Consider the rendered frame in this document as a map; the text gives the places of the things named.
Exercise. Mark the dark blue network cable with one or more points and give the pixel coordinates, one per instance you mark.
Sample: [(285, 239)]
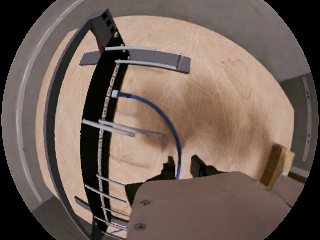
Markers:
[(171, 127)]

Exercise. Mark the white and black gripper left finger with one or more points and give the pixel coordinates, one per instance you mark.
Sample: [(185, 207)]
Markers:
[(168, 173)]

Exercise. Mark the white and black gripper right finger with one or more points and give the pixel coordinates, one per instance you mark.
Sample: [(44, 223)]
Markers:
[(199, 169)]

